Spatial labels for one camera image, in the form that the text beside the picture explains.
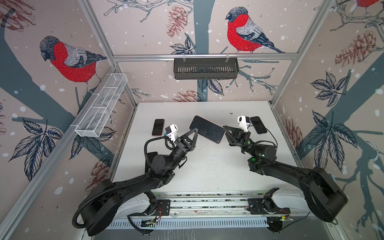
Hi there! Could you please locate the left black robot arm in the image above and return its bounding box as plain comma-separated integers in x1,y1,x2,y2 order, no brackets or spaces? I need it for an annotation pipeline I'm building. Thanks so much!
72,128,199,237

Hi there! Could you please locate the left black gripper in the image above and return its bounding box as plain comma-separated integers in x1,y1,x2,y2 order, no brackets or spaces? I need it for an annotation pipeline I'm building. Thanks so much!
168,129,197,172

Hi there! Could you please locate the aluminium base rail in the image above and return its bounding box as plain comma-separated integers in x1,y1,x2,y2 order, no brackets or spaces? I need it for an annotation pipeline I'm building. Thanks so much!
86,191,328,220

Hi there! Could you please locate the white mesh wall tray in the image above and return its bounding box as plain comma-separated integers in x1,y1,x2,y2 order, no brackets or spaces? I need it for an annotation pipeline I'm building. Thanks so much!
75,73,128,138

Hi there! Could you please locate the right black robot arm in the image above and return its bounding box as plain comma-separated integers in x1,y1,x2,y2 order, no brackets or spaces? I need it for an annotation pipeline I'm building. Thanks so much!
224,126,348,223

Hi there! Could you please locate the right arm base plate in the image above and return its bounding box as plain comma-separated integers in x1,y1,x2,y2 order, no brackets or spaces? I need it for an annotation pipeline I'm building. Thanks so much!
247,198,291,215

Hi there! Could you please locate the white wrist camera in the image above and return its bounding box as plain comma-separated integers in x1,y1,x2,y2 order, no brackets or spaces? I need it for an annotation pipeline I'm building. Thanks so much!
238,116,251,133
165,124,178,142

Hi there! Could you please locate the black phone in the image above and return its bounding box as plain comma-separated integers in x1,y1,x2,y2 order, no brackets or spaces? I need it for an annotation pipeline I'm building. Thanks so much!
189,116,225,144
145,152,158,173
250,117,268,135
152,119,165,136

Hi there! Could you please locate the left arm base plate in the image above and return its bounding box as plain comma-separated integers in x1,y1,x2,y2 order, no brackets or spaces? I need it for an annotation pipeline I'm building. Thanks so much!
143,200,171,217

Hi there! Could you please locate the black hanging wire basket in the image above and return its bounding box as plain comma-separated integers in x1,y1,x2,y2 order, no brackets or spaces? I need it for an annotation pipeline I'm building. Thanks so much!
174,58,239,80

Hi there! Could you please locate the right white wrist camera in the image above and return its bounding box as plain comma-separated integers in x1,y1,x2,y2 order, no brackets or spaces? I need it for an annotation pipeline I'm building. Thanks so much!
238,116,251,133

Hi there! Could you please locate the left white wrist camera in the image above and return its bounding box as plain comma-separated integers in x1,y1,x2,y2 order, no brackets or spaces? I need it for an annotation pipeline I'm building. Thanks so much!
165,124,178,142

